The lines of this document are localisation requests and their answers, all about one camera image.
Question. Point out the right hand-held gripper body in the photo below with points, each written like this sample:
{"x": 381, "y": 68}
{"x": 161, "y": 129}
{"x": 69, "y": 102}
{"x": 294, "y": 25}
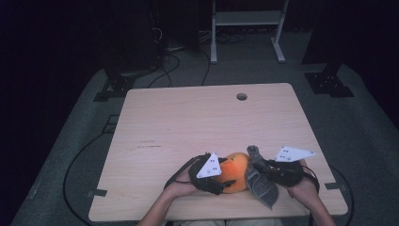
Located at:
{"x": 285, "y": 174}

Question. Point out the black stand base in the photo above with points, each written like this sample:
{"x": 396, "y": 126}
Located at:
{"x": 329, "y": 84}
{"x": 117, "y": 84}

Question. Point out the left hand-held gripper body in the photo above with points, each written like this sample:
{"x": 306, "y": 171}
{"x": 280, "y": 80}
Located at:
{"x": 208, "y": 168}

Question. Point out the person's right hand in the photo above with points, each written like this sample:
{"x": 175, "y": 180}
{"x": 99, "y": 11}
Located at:
{"x": 306, "y": 190}

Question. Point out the grey tape strip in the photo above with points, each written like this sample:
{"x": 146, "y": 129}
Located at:
{"x": 334, "y": 185}
{"x": 97, "y": 192}

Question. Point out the white metal frame stand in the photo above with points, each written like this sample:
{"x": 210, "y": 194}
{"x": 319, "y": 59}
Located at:
{"x": 247, "y": 18}

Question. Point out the grey fuzzy cloth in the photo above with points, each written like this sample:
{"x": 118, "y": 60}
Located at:
{"x": 260, "y": 188}

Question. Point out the person's left hand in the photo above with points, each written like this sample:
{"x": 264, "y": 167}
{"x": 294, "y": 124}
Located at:
{"x": 182, "y": 188}

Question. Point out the orange round plush toy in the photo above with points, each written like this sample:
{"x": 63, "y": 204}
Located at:
{"x": 235, "y": 172}

